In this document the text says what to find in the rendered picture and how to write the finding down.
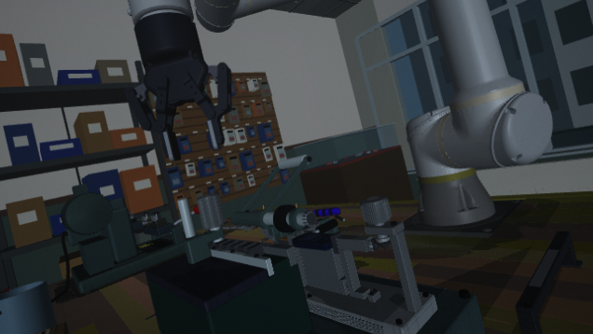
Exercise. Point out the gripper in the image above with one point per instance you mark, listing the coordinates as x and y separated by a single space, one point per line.
169 55

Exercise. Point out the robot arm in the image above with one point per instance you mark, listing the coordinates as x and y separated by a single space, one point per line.
468 55

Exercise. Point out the brown key display board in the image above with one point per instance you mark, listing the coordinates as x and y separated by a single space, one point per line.
250 148

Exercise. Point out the black and grey spacing knob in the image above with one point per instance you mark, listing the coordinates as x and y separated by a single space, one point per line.
287 218

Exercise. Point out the grey notched bar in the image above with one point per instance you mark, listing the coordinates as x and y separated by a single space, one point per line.
245 255

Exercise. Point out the dark green key cutting machine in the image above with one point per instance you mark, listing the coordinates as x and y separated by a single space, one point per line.
99 236

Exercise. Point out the dark green code punch body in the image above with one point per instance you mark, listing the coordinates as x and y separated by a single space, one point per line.
222 301

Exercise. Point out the grey carriage block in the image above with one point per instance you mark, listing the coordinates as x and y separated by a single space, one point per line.
324 268

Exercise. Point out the grey knurled clamp knob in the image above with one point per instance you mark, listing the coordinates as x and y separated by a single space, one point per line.
376 210

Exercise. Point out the flat orange box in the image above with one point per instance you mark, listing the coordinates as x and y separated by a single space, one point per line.
127 138

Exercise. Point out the large orange box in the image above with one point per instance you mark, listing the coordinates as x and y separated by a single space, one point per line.
141 189

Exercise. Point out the flat blue box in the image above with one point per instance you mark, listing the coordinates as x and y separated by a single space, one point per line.
78 77
60 149

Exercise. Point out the dark metal shelf unit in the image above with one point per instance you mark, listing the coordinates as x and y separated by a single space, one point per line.
69 97

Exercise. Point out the grey box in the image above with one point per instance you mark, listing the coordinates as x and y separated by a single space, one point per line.
36 64

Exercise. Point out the blue ribbed tool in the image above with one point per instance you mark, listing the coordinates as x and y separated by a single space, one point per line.
326 212

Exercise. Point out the tall blue box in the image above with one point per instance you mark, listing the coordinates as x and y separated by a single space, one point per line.
21 143

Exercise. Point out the tall orange box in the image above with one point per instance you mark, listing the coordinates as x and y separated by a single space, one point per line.
9 62

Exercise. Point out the large brown box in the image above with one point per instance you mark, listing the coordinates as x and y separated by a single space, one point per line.
28 221

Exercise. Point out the grey round bin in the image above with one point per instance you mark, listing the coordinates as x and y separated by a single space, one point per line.
23 310

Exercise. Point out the large window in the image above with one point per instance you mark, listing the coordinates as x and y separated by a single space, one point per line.
546 46

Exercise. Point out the black metal stand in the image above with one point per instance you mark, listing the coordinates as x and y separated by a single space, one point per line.
546 278

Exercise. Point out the grey clamp frame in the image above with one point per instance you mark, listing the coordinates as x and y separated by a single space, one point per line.
407 268

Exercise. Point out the dark flat base plate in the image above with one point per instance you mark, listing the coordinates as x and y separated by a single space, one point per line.
502 215

